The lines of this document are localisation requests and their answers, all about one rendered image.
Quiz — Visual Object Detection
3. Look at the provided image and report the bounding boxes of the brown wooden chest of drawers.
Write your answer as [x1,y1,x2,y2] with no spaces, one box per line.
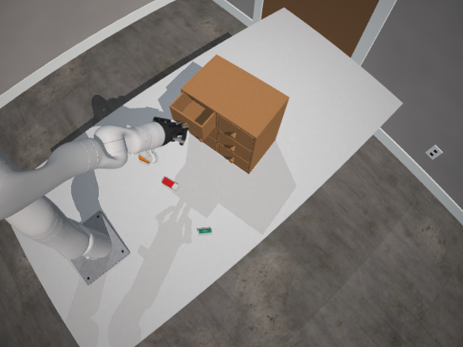
[181,55,289,174]

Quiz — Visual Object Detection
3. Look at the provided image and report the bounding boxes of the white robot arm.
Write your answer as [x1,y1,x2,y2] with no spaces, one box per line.
[0,122,165,260]

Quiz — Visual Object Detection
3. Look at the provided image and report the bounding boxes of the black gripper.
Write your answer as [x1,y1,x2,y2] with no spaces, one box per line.
[153,117,189,146]

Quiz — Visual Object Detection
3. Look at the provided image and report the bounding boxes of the brown wooden drawer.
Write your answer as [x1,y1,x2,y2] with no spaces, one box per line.
[219,130,252,162]
[209,127,217,140]
[218,115,254,150]
[192,133,217,151]
[219,143,250,172]
[169,92,216,141]

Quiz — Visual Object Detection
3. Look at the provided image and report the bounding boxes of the green battery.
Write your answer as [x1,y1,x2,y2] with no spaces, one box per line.
[198,228,212,234]

